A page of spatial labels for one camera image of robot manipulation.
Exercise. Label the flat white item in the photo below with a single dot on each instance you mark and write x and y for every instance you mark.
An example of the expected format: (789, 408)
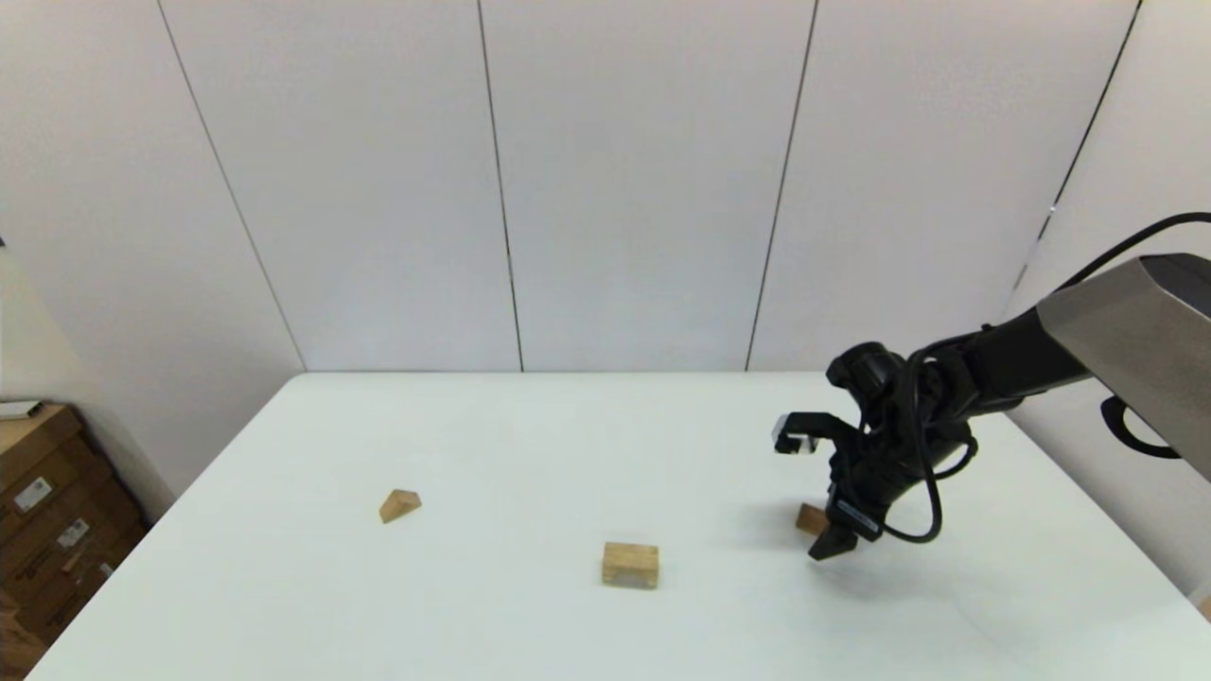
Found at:
(19, 410)

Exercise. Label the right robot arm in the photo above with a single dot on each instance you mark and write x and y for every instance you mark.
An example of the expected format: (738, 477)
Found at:
(1116, 331)

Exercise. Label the triangular wooden block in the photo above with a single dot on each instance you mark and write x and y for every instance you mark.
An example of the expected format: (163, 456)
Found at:
(400, 506)

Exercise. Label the arched wooden block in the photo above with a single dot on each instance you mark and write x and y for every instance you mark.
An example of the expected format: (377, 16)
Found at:
(630, 562)

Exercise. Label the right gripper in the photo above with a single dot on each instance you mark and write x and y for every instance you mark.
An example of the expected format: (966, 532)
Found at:
(866, 492)

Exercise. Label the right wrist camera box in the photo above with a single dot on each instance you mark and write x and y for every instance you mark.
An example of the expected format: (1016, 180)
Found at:
(797, 437)

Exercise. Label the rectangular wooden block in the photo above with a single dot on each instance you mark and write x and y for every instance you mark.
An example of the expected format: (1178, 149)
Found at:
(811, 519)

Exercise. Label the brown cardboard box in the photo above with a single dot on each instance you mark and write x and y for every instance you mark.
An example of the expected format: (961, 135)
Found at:
(57, 539)
(28, 454)
(14, 648)
(85, 582)

